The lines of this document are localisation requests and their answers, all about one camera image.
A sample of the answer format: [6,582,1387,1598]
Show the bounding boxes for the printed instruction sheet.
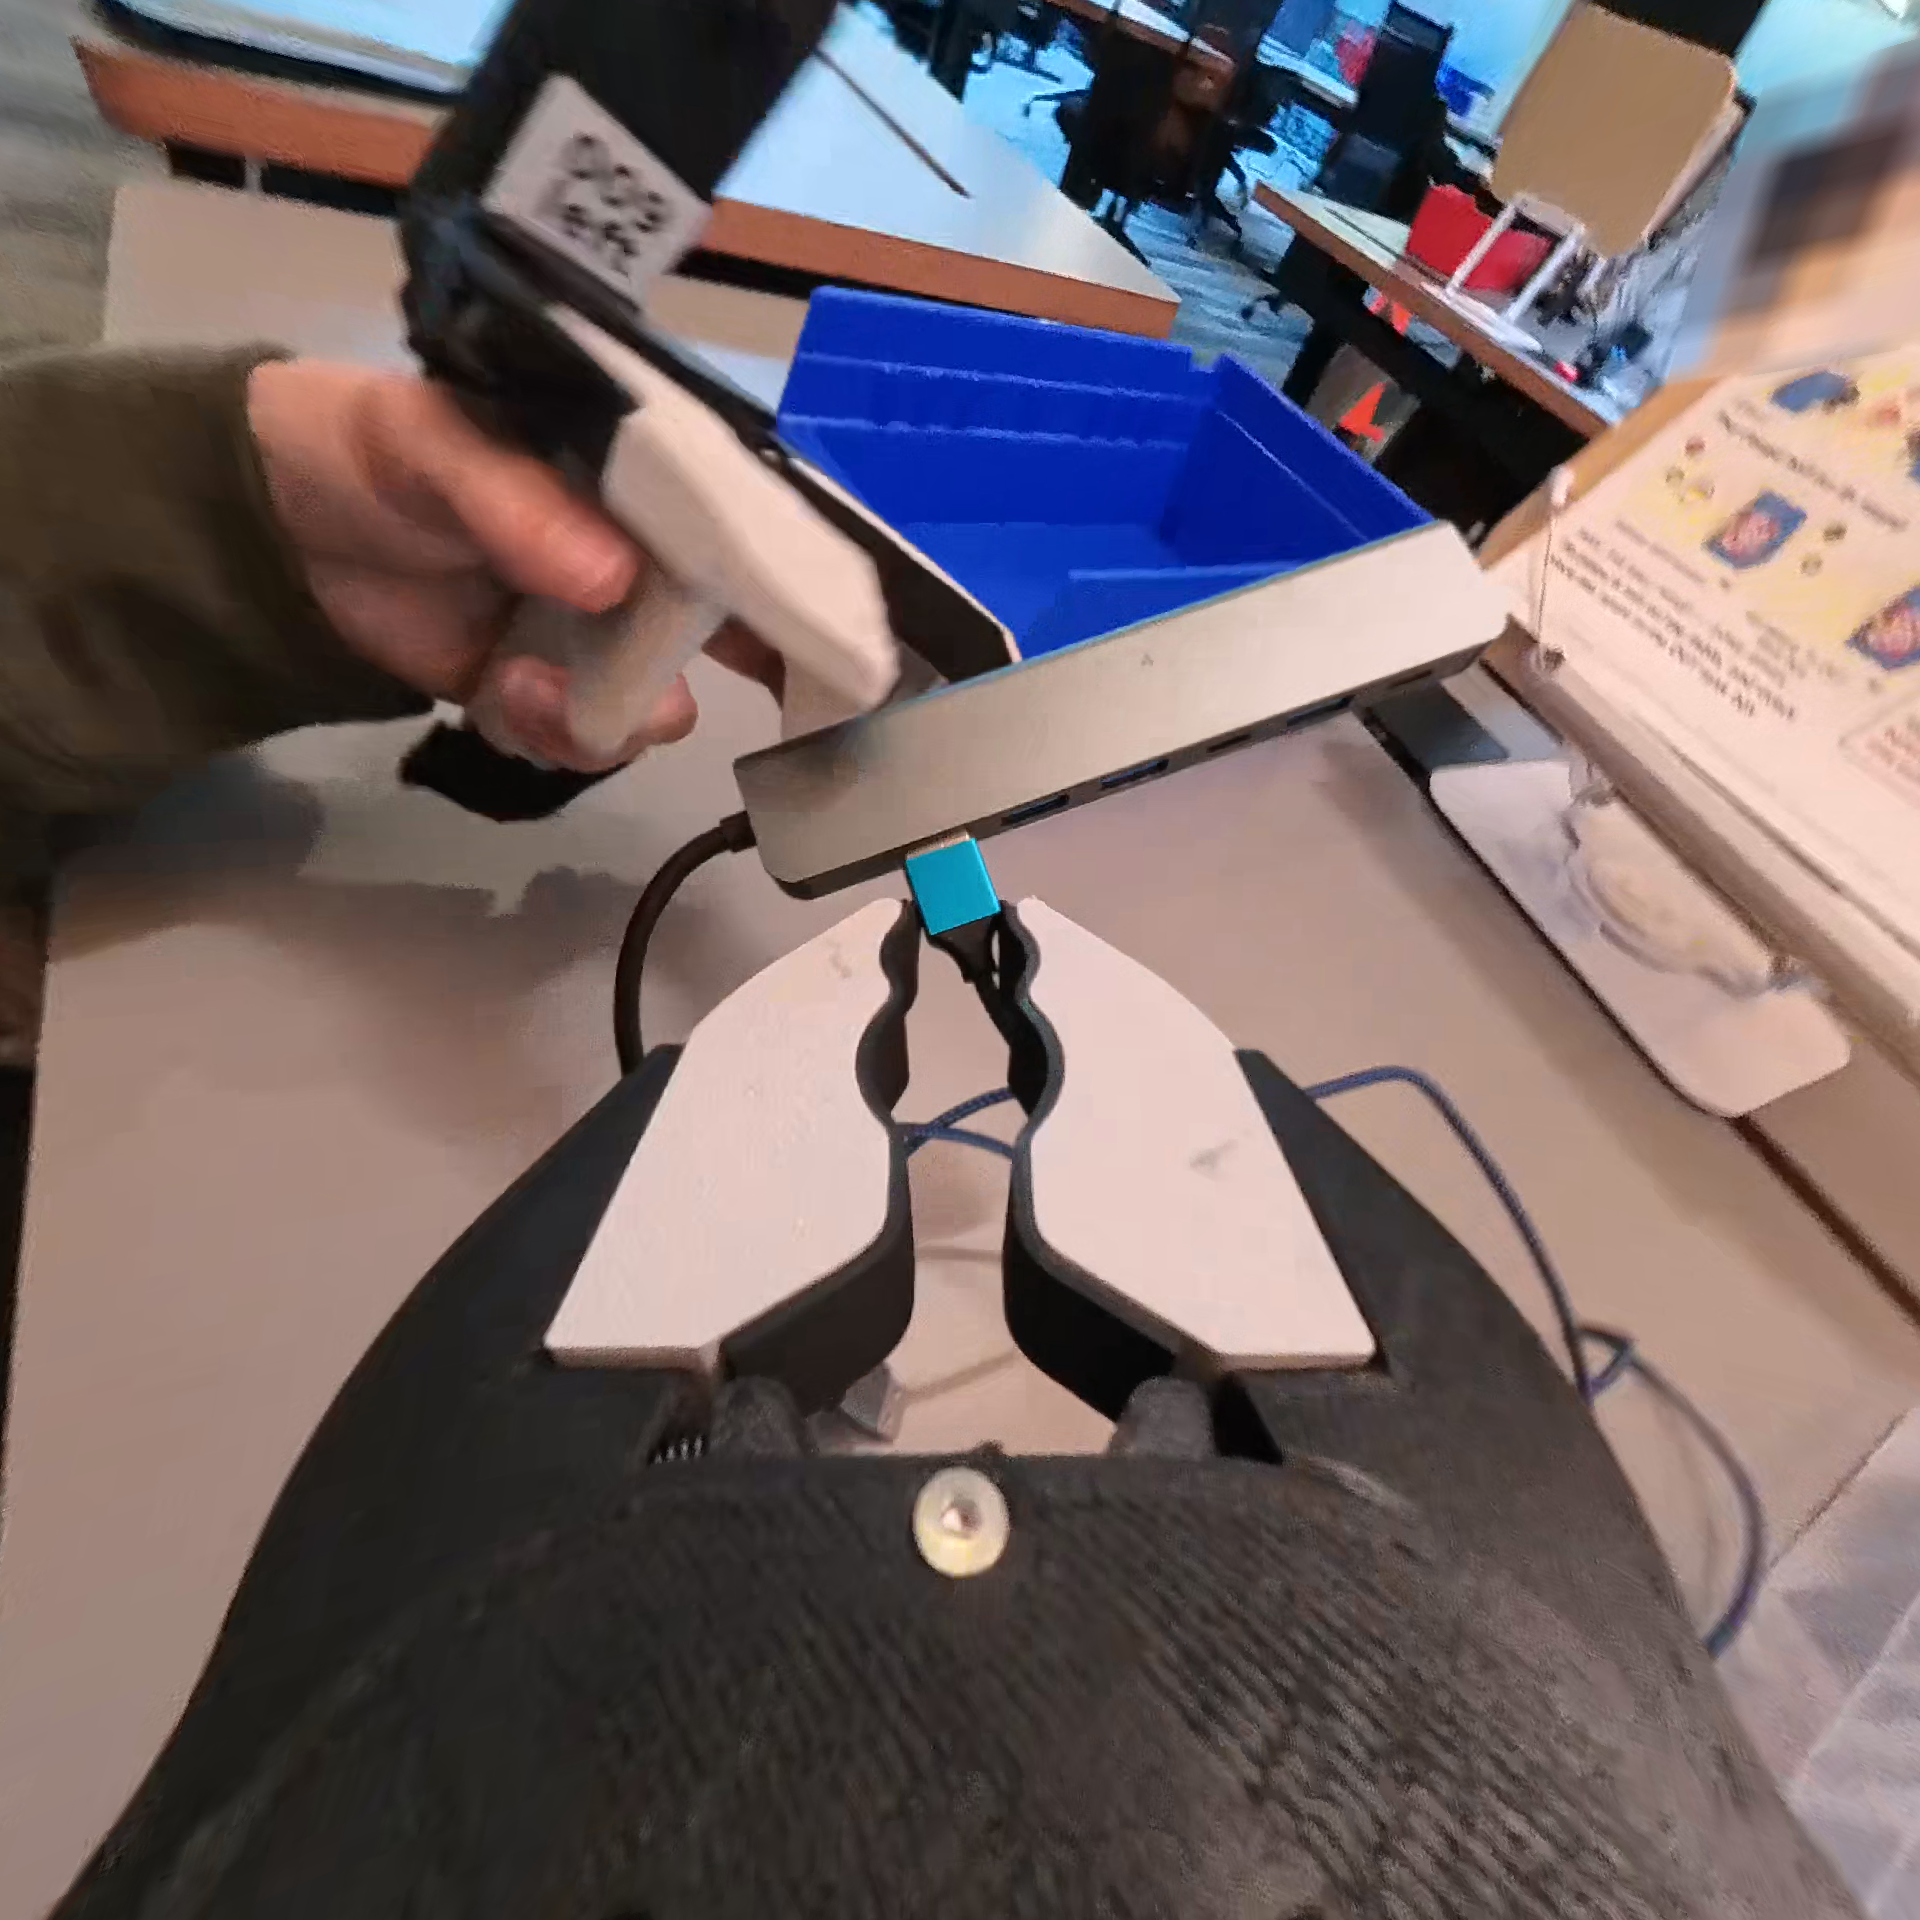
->
[1532,338,1920,930]

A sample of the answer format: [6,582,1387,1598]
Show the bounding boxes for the instruction sheet on stand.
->
[1475,377,1920,1039]

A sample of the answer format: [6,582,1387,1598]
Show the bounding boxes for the person's left forearm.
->
[0,348,438,901]

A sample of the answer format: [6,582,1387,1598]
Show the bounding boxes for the blue plastic bin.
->
[777,285,1433,662]

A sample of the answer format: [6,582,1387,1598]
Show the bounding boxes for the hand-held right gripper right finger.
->
[989,898,1378,1422]

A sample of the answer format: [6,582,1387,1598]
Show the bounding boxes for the clear plastic bin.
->
[1718,1402,1920,1920]

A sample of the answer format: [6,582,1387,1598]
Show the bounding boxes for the blue braided cable teal plugs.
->
[886,835,1774,1660]

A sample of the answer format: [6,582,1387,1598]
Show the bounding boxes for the cardboard box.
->
[1494,0,1750,257]

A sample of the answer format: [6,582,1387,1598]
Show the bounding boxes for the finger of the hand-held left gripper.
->
[648,326,1027,695]
[567,305,904,741]

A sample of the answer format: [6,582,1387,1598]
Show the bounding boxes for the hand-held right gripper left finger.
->
[542,898,920,1411]

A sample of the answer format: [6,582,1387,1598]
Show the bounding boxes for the black hub cable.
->
[610,810,757,1076]

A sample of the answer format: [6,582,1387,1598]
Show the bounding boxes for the black office chair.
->
[1058,0,1278,230]
[1321,0,1457,230]

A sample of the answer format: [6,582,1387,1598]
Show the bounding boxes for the grey desk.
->
[0,179,1920,1920]

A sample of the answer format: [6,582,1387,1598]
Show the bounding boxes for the red box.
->
[1410,182,1555,294]

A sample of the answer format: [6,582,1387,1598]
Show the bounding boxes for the metal stand base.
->
[1424,759,1855,1119]

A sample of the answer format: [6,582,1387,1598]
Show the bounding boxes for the person's left hand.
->
[247,361,790,774]

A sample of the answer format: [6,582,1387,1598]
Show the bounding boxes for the black-legged desk with wooden edge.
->
[1250,179,1651,521]

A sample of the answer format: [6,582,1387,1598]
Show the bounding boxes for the white desk with wooden edge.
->
[76,0,1190,340]

